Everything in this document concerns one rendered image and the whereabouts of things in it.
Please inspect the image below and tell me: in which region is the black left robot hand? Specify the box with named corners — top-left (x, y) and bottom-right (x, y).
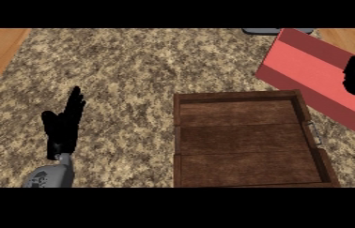
top-left (39, 85), bottom-right (87, 160)

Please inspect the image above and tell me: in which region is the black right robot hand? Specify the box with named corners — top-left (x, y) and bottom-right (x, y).
top-left (341, 55), bottom-right (355, 96)

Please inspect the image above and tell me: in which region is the red cardboard box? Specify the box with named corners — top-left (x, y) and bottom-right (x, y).
top-left (254, 28), bottom-right (355, 132)

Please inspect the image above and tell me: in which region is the brown wooden tray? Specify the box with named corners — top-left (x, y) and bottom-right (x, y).
top-left (171, 89), bottom-right (343, 189)

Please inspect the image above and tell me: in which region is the grey flat object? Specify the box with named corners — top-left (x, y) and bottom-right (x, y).
top-left (241, 28), bottom-right (316, 37)

